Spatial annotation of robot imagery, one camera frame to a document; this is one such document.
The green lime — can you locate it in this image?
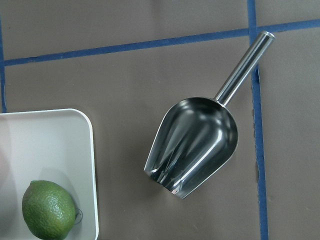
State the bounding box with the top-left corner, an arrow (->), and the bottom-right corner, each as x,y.
22,180 -> 76,240

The white square tray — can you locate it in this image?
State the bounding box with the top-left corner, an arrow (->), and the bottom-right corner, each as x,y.
0,108 -> 99,240

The stainless steel ice scoop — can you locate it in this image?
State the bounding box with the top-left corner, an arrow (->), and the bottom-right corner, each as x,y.
144,31 -> 275,199

